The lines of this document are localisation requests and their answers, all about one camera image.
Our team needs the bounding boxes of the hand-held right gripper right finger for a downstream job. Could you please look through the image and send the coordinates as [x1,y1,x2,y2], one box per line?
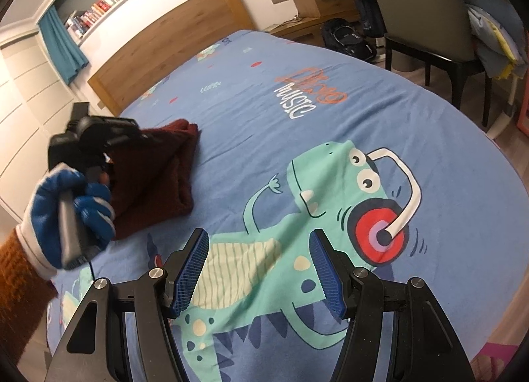
[309,228,472,382]

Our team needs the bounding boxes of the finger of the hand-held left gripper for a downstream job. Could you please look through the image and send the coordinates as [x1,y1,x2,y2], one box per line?
[107,119,146,152]

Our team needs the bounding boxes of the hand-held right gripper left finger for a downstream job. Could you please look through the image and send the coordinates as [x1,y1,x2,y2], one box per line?
[43,228,210,382]

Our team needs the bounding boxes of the dark red knit sweater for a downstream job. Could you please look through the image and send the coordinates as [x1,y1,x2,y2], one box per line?
[105,118,202,241]

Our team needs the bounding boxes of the person's left forearm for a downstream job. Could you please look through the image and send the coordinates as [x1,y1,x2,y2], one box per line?
[0,228,59,368]

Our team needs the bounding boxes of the person's left hand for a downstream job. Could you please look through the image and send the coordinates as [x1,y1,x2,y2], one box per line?
[17,166,117,281]

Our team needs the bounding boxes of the white wardrobe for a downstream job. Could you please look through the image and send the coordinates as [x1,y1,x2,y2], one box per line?
[0,22,105,210]

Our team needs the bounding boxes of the teal curtain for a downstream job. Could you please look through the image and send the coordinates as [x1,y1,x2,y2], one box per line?
[38,7,90,85]

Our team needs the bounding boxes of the wooden headboard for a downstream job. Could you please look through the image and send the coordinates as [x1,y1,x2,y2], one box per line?
[88,0,257,116]

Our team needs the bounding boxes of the blue dinosaur print bedsheet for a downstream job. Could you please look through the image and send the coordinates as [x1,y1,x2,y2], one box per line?
[45,28,529,382]

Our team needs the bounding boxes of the grey waste bin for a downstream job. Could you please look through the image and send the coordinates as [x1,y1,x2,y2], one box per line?
[386,37,415,73]

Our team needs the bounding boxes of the black backpack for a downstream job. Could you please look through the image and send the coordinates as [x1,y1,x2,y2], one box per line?
[320,18,379,61]

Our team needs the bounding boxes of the dark blue bag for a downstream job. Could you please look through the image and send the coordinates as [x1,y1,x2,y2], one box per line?
[357,0,387,40]

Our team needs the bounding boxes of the pile of blue bedding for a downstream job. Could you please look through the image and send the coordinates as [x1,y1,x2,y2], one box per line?
[442,0,529,82]

